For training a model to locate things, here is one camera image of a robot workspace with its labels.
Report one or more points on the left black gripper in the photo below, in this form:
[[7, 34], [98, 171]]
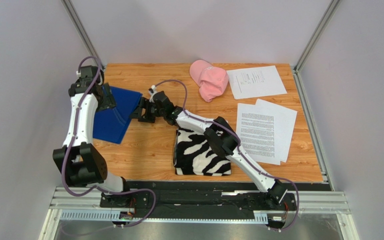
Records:
[[108, 100]]

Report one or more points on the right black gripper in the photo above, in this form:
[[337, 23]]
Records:
[[146, 110]]

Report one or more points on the blue file folder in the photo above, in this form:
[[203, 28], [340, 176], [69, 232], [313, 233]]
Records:
[[112, 121]]

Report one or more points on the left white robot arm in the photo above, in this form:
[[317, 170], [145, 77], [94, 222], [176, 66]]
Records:
[[78, 161]]

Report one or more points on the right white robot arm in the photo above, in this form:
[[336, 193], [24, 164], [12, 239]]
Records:
[[221, 138]]

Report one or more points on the zebra print cushion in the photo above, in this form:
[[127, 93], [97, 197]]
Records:
[[192, 155]]

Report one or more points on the pink baseball cap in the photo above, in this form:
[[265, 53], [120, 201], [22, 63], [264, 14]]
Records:
[[211, 80]]

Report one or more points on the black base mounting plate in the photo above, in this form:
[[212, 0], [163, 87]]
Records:
[[196, 200]]

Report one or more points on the front printed paper sheet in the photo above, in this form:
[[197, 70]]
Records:
[[256, 130]]

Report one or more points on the printed paper sheet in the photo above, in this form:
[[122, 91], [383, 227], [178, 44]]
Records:
[[255, 82], [256, 130]]

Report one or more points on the top printed paper sheet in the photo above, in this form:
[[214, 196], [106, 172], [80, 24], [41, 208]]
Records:
[[255, 82]]

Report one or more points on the rear white paper sheet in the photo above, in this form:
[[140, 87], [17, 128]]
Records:
[[284, 123]]

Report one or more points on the left corner aluminium post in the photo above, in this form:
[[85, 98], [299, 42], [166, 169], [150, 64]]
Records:
[[82, 32]]

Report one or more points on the corner aluminium post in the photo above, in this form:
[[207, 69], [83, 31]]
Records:
[[82, 32], [317, 33]]

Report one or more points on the aluminium frame rail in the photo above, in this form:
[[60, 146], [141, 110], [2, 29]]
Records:
[[316, 210]]

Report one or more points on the right corner aluminium post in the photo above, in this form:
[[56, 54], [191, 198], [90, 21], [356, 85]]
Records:
[[317, 33]]

